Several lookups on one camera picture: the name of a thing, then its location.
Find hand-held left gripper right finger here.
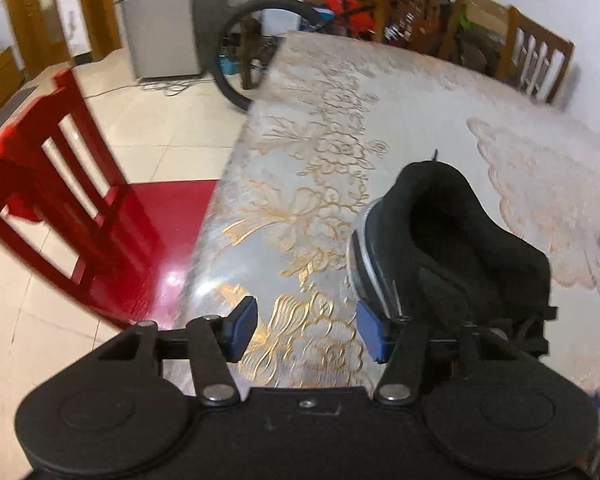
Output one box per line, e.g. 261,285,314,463
355,300,522,407

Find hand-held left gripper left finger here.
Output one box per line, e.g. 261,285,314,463
97,295,259,407

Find black shoe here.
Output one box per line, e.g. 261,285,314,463
345,160,558,376

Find red wooden chair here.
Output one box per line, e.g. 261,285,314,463
0,65,221,333

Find floral plastic tablecloth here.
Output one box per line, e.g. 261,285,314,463
180,30,600,396

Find black bicycle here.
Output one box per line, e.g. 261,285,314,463
212,0,496,113

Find red cloth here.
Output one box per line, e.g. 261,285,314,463
0,125,43,223

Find white and green box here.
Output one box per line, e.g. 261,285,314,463
265,0,305,36

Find silver refrigerator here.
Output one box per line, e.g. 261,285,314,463
114,0,231,81

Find brown wooden chair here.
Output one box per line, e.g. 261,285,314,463
372,0,471,61

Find brown chair with cutouts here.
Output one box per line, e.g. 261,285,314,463
495,5,576,106

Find red plastic bag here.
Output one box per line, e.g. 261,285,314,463
322,0,375,36

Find cardboard box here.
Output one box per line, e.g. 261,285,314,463
455,0,508,31

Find wooden door with glass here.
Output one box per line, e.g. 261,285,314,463
0,0,73,81

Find tangled floor cables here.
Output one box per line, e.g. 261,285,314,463
140,77,201,97

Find wooden door frame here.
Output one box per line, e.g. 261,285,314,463
74,0,125,63

